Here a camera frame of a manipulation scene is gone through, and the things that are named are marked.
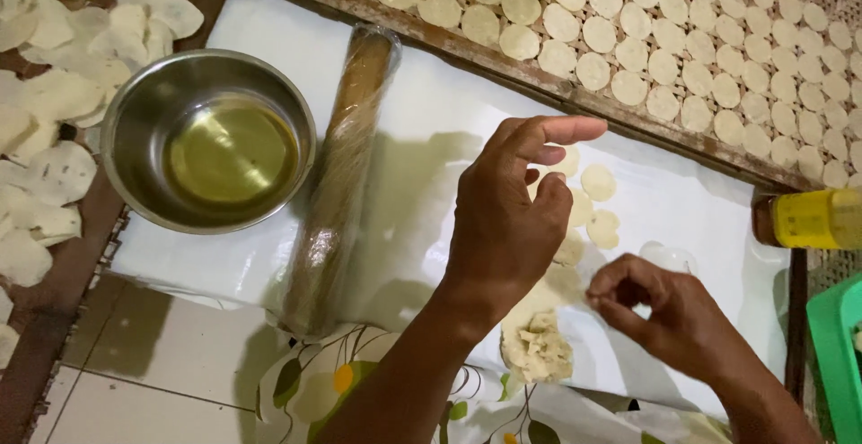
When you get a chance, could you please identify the heap of dried white crackers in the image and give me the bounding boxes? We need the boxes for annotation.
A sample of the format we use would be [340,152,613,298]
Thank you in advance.
[0,0,206,371]

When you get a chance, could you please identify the yellow cooking oil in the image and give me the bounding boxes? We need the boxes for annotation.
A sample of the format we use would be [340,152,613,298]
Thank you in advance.
[163,97,300,204]

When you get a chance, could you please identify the white plastic sheet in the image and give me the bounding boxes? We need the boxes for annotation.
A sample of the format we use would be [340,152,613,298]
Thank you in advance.
[110,0,793,419]

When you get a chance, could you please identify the lump of raw dough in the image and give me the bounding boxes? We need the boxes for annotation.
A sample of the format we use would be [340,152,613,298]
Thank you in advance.
[499,308,575,385]

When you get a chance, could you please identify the clear plastic cup cutter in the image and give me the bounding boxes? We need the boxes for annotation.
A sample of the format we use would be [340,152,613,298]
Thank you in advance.
[638,240,700,277]

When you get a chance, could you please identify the floral patterned cloth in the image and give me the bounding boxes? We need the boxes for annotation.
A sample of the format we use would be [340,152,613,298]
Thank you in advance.
[255,325,736,444]

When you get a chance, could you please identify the person's left hand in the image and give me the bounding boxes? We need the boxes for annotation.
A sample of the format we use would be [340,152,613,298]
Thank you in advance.
[443,115,608,327]

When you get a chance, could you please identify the brown wooden tray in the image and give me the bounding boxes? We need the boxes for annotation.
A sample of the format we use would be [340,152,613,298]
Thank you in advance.
[0,0,238,444]

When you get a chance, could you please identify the rows of drying cracker discs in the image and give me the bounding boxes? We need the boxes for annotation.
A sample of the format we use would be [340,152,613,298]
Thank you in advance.
[278,0,862,190]

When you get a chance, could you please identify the flattened raw dough scrap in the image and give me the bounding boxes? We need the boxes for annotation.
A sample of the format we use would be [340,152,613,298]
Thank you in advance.
[522,264,588,313]

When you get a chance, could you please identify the dark wooden plank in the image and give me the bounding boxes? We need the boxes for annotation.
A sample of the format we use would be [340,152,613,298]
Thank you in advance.
[784,247,809,409]

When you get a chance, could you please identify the green plastic stool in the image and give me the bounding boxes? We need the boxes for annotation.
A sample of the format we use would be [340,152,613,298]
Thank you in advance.
[806,273,862,444]

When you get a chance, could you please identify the person's right hand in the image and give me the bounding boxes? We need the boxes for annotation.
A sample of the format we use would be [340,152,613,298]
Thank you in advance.
[586,253,737,386]

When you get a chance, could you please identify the yellow-labelled bottle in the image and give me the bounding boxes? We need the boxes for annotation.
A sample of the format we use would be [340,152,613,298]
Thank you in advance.
[752,188,862,250]

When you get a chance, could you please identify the cut raw dough round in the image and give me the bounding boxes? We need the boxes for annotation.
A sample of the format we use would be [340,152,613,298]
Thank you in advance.
[569,188,595,229]
[547,144,581,178]
[552,229,587,267]
[585,209,621,251]
[581,164,618,203]

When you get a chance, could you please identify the stainless steel bowl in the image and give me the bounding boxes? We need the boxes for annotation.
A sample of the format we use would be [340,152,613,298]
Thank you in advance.
[101,48,317,235]

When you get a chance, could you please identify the plastic-wrapped wooden rolling pin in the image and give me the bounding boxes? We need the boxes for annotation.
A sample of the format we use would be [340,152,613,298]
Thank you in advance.
[279,24,404,341]

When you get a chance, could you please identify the wooden-framed bamboo drying tray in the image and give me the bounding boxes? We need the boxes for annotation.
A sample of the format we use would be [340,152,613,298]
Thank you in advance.
[207,0,862,193]

